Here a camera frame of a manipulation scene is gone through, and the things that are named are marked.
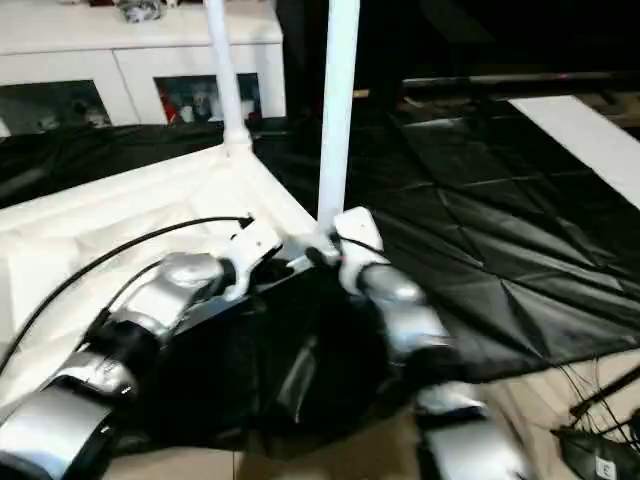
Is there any white plastic table leg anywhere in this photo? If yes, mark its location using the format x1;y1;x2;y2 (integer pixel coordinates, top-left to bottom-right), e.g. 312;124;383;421
315;0;362;236
203;0;253;156

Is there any white plastic table top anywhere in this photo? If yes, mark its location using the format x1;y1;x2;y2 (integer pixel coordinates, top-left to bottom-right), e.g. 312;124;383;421
0;140;341;401

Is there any black plastic mat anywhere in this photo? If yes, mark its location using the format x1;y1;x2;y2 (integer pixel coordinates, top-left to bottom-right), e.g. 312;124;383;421
0;95;640;456

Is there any white cabinet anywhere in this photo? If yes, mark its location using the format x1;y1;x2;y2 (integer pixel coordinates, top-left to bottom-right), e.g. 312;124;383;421
0;0;286;136

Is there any white flat board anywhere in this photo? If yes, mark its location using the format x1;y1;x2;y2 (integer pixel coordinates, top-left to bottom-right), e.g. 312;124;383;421
508;95;640;206

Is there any small grey object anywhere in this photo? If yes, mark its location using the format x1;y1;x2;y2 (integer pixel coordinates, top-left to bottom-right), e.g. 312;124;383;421
115;0;166;23

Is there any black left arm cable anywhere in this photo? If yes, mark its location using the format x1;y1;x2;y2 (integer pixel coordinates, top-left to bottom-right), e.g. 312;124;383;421
0;215;256;376

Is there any black metal rail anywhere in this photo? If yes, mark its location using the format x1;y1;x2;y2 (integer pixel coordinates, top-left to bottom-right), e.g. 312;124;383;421
400;72;640;91

